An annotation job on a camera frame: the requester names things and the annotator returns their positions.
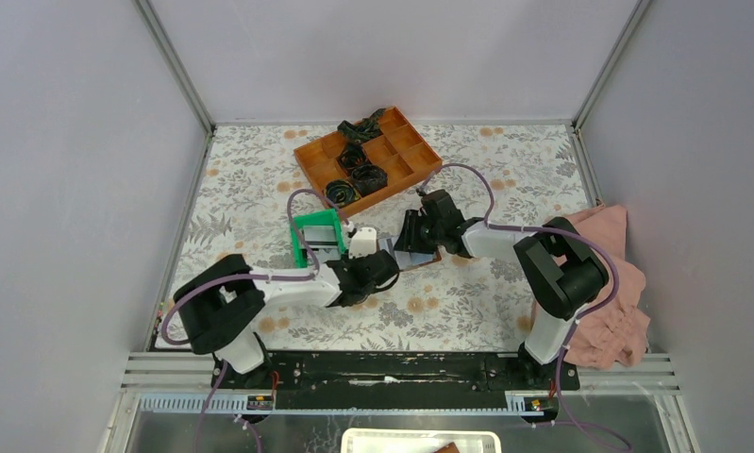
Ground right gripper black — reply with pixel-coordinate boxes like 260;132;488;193
393;210;444;256

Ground brown leather card holder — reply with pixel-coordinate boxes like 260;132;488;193
392;250;442;272

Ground green plastic card box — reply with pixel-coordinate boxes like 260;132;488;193
290;210;347;268

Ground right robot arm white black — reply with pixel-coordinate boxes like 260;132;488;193
394;190;618;389

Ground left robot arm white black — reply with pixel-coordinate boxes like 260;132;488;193
160;250;400;388

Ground orange wooden compartment tray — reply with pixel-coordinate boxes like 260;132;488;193
293;107;443;215

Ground black items in tray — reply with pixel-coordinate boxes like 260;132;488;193
336;108;388;196

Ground pink crumpled cloth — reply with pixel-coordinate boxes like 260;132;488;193
561;204;653;369

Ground black coiled cable in tray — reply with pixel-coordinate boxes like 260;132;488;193
324;180;360;210

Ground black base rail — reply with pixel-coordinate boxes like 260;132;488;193
212;351;580;415

